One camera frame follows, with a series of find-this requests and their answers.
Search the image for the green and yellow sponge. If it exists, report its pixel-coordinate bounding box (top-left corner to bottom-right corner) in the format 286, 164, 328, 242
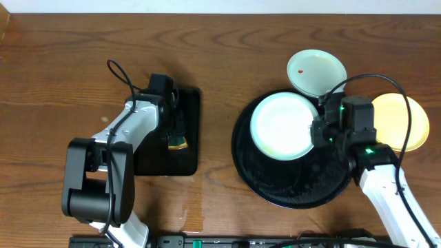
167, 136, 188, 150

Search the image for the light blue plate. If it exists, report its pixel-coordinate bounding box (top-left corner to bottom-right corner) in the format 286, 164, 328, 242
249, 92, 318, 161
287, 49, 347, 98

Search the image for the yellow plate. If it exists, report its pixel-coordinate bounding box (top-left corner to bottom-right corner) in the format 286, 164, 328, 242
372, 93, 430, 152

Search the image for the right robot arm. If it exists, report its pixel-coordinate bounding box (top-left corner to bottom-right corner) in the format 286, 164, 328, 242
310, 92, 440, 247

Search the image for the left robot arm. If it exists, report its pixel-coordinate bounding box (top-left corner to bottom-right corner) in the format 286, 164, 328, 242
61, 74, 177, 247

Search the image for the black round tray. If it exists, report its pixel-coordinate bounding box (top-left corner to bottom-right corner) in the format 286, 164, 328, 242
232, 90, 351, 209

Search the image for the black rectangular tray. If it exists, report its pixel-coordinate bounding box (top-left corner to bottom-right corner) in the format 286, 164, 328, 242
134, 88, 201, 176

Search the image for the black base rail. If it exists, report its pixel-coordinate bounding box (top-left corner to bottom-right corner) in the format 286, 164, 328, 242
68, 234, 390, 248

